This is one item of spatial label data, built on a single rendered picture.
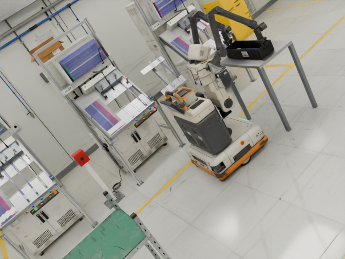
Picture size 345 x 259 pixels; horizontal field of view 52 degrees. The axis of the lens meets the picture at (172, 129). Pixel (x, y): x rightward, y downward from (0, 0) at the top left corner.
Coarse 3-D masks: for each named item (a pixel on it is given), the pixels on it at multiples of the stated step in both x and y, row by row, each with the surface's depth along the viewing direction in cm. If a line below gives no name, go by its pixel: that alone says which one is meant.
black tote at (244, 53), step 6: (234, 42) 389; (240, 42) 384; (246, 42) 374; (252, 42) 366; (270, 42) 341; (228, 48) 388; (234, 48) 391; (258, 48) 337; (264, 48) 339; (270, 48) 342; (228, 54) 386; (234, 54) 377; (240, 54) 367; (246, 54) 357; (252, 54) 349; (258, 54) 341; (264, 54) 341
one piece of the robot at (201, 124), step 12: (168, 96) 353; (204, 96) 349; (168, 108) 367; (180, 108) 344; (192, 108) 330; (204, 108) 326; (180, 120) 360; (192, 120) 328; (204, 120) 329; (216, 120) 334; (192, 132) 352; (204, 132) 331; (216, 132) 337; (228, 132) 360; (204, 144) 346; (216, 144) 340; (228, 144) 349
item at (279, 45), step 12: (276, 48) 346; (228, 60) 387; (240, 60) 369; (252, 60) 353; (264, 60) 337; (264, 72) 337; (300, 72) 357; (264, 84) 426; (240, 96) 411; (312, 96) 370; (276, 108) 356
